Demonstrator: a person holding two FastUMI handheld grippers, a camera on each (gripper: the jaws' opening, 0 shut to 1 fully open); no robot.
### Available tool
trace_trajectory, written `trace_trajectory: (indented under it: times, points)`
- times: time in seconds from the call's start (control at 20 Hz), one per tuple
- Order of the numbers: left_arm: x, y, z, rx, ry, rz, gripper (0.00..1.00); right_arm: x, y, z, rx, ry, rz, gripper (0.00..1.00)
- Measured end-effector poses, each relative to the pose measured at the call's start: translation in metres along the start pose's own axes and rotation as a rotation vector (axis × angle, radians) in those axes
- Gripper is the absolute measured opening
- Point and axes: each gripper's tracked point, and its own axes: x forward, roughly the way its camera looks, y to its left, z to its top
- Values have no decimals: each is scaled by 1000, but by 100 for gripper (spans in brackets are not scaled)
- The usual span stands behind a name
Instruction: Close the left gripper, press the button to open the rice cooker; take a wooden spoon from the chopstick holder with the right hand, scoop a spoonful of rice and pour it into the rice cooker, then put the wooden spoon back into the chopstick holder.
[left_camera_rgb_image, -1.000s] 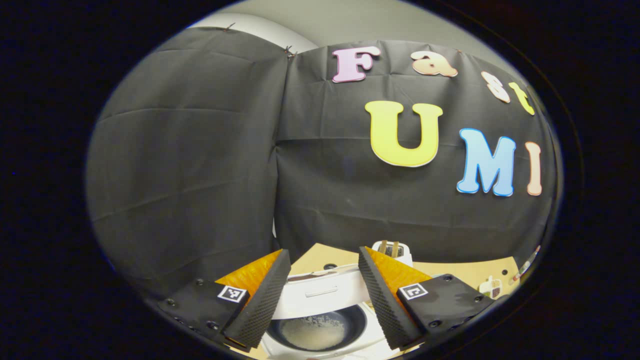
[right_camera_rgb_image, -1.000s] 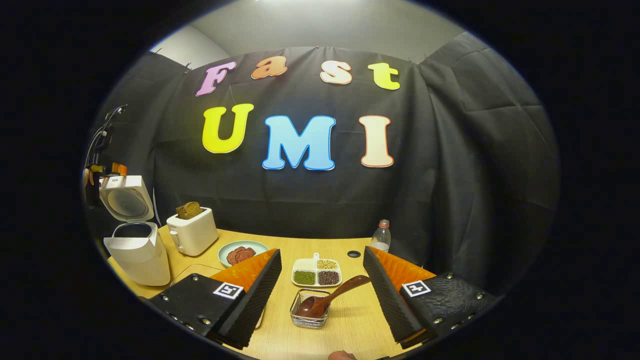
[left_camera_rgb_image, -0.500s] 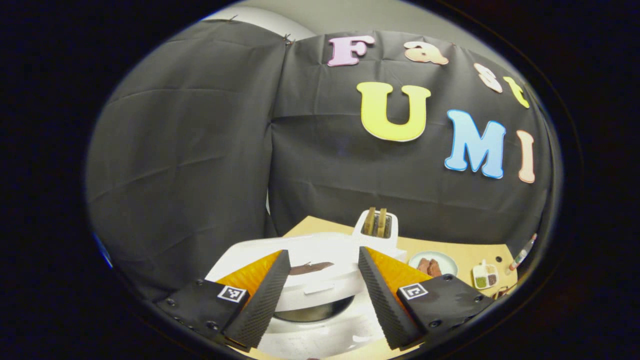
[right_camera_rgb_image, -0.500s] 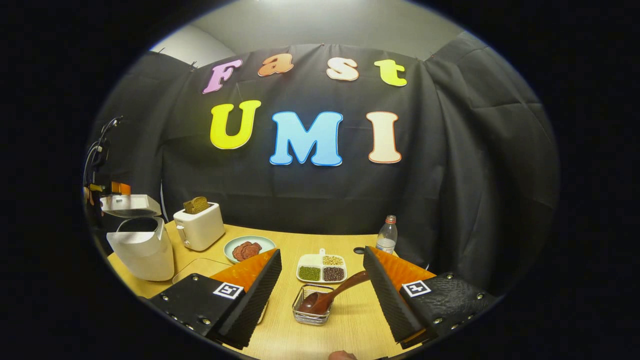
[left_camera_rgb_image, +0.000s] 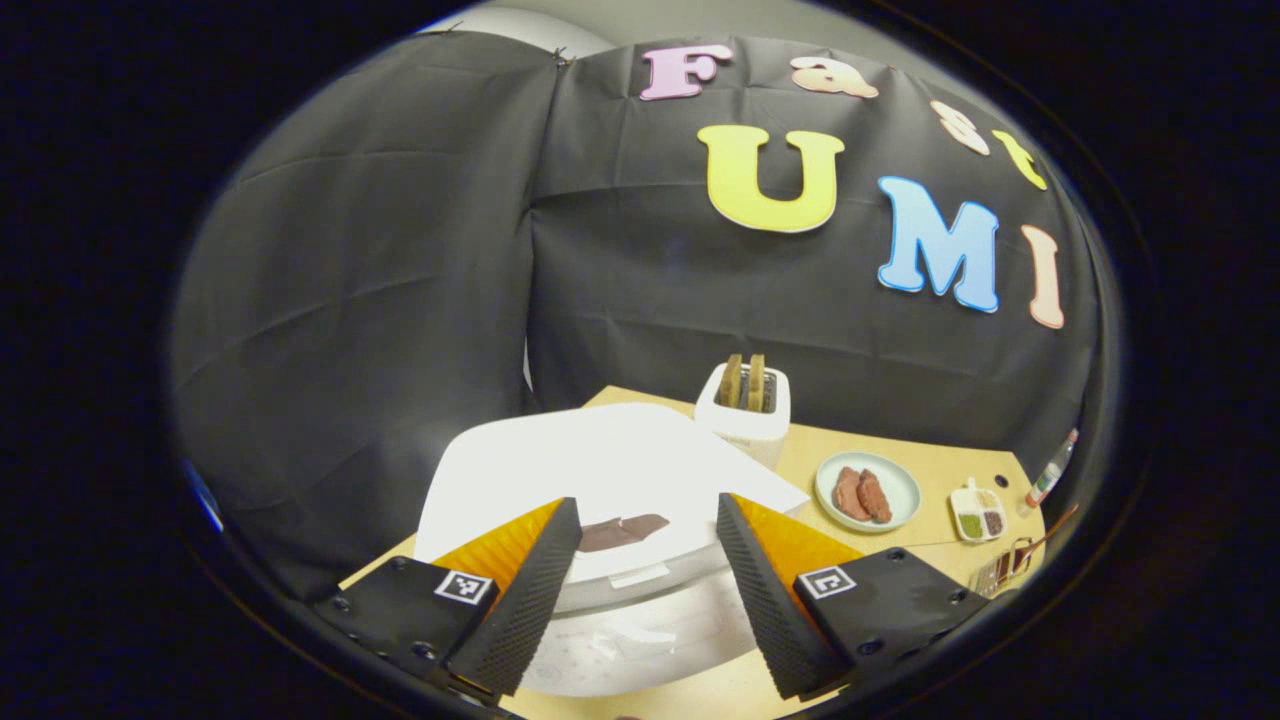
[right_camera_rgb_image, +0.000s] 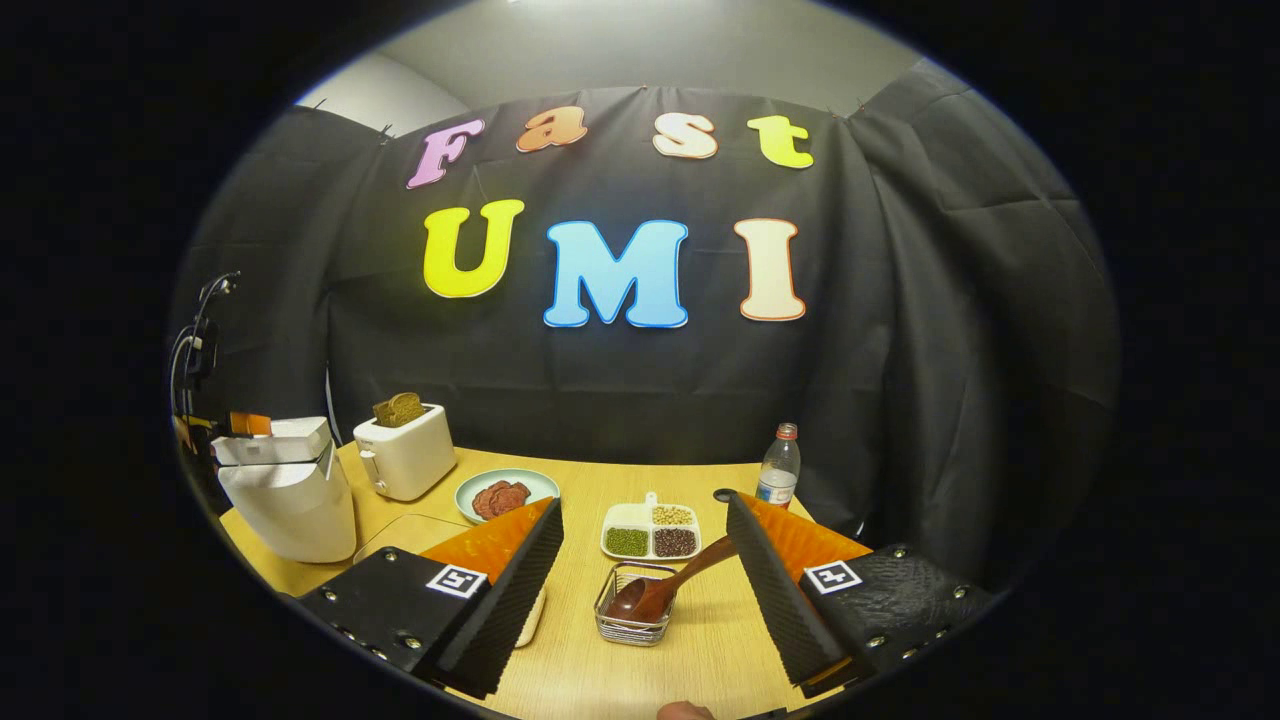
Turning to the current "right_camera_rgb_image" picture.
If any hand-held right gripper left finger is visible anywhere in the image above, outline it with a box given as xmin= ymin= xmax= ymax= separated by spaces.
xmin=298 ymin=497 xmax=565 ymax=701

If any brown wooden spoon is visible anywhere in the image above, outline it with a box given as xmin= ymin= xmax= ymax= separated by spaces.
xmin=607 ymin=537 xmax=741 ymax=625

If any clear plastic water bottle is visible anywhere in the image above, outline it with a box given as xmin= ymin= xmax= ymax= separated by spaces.
xmin=755 ymin=422 xmax=802 ymax=509

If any light green plate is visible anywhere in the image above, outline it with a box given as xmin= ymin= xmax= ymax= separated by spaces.
xmin=455 ymin=468 xmax=561 ymax=525

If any black stand with cables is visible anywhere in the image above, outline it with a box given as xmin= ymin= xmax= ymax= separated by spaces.
xmin=168 ymin=270 xmax=241 ymax=421

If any white divided bean dish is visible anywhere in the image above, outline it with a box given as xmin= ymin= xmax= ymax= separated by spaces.
xmin=600 ymin=492 xmax=701 ymax=562

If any white rice cooker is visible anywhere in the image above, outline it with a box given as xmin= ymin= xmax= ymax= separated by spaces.
xmin=212 ymin=417 xmax=358 ymax=564

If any wire chopstick holder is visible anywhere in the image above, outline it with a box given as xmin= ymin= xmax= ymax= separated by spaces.
xmin=594 ymin=561 xmax=679 ymax=647

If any white toaster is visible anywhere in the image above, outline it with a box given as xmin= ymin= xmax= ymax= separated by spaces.
xmin=353 ymin=403 xmax=458 ymax=502

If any brown toast slice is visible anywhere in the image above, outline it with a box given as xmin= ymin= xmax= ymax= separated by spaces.
xmin=373 ymin=392 xmax=426 ymax=428

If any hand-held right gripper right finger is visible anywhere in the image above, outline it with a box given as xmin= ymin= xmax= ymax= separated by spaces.
xmin=725 ymin=490 xmax=996 ymax=699

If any black backdrop cloth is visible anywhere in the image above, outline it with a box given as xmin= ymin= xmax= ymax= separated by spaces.
xmin=170 ymin=60 xmax=1121 ymax=591

